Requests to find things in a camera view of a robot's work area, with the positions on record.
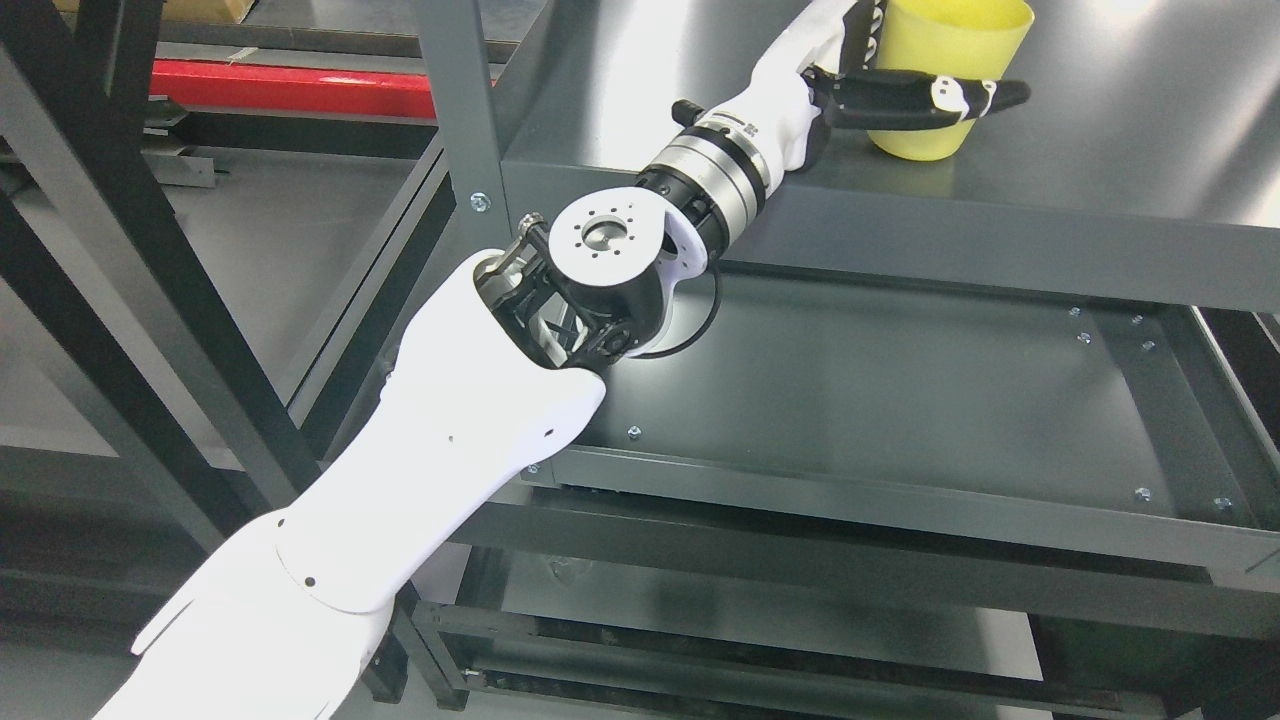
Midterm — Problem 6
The yellow plastic cup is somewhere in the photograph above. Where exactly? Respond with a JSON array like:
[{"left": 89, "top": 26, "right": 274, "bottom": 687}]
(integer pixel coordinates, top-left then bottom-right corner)
[{"left": 868, "top": 1, "right": 1036, "bottom": 161}]

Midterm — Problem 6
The black metal shelf rack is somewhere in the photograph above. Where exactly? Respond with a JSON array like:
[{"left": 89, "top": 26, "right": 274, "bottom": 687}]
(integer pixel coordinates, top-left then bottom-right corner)
[{"left": 3, "top": 1, "right": 454, "bottom": 653}]

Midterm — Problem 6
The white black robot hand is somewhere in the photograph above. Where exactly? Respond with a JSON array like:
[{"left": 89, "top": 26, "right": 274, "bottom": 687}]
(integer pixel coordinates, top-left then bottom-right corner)
[{"left": 730, "top": 1, "right": 1030, "bottom": 170}]

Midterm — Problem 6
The grey metal shelf unit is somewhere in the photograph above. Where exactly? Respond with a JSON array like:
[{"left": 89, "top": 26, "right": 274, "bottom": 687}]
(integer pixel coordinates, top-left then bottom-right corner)
[{"left": 413, "top": 1, "right": 1277, "bottom": 719}]

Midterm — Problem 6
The red metal beam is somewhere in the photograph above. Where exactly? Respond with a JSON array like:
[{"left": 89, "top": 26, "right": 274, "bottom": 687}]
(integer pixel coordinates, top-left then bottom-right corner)
[{"left": 150, "top": 59, "right": 436, "bottom": 120}]

